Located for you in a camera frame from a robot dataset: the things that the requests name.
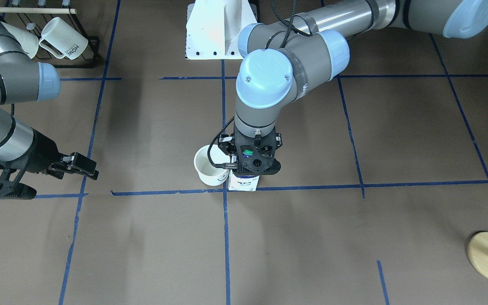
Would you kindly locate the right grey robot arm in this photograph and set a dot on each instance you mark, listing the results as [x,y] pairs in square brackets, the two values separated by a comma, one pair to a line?
[23,80]

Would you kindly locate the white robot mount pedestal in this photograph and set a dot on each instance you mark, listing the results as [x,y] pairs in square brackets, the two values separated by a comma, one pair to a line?
[213,27]

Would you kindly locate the black wire dish rack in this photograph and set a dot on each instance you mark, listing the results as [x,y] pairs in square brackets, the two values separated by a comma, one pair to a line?
[33,15]

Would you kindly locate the white ribbed HOME mug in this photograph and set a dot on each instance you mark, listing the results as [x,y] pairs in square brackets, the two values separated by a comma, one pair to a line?
[62,40]

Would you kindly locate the white mug black handle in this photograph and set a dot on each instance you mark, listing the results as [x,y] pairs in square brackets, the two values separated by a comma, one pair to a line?
[207,173]

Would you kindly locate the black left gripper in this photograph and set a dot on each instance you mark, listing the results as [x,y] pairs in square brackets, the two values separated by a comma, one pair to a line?
[225,148]

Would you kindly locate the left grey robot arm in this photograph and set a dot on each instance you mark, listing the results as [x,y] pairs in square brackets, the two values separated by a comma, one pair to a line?
[285,60]

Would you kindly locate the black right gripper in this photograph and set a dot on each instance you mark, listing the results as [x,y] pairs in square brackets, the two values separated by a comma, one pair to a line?
[44,153]

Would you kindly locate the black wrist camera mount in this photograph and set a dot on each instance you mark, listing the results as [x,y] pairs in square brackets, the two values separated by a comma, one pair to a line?
[11,173]

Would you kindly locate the white cup in rack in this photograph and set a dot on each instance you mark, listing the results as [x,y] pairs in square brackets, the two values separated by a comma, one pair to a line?
[28,41]

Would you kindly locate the blue white milk carton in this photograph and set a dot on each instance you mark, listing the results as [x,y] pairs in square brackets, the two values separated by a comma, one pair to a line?
[241,182]

